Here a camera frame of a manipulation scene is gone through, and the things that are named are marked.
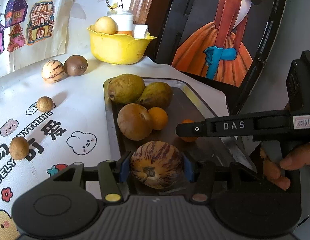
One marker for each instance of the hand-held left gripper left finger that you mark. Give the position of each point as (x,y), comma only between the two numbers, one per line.
(123,166)

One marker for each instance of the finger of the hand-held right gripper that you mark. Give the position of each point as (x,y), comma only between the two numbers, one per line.
(230,126)

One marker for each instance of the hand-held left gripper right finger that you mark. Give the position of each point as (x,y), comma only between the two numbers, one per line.
(188,167)

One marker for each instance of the small orange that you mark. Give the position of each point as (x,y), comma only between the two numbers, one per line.
(158,118)
(190,139)

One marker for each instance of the purple striped pepino melon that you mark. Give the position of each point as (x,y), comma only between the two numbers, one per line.
(156,160)

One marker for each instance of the large brown round fruit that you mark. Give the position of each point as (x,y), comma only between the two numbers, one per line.
(133,122)

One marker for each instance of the metal baking tray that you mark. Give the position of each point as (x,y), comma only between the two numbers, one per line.
(187,100)

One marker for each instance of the yellow pear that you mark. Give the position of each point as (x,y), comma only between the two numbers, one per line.
(126,88)

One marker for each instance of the green-yellow pear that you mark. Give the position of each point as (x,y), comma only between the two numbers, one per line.
(157,95)

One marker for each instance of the small brown round fruit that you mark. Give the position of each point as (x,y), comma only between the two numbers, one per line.
(18,148)
(44,104)

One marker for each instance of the brown kiwi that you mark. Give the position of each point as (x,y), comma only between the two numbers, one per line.
(75,65)

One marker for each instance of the pale striped pepino melon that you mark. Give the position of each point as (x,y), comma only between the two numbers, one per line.
(52,70)

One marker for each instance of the person's right hand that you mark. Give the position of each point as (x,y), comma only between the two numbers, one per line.
(272,171)

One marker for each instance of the white printed tablecloth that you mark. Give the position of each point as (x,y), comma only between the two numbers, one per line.
(77,110)

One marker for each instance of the lady in orange dress painting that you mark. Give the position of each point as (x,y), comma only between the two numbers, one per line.
(227,30)

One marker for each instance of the yellow plastic bowl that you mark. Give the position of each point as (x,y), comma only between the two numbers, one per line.
(117,48)

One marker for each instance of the white paper carton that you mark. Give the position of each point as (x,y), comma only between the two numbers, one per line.
(140,32)

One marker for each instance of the pale yellow round fruit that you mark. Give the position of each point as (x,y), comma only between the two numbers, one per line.
(105,25)

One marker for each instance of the white jar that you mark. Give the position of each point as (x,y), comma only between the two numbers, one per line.
(123,22)

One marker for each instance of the coloured houses drawing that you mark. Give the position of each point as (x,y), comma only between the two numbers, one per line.
(32,25)

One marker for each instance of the wooden door frame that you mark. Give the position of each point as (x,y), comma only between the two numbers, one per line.
(147,0)

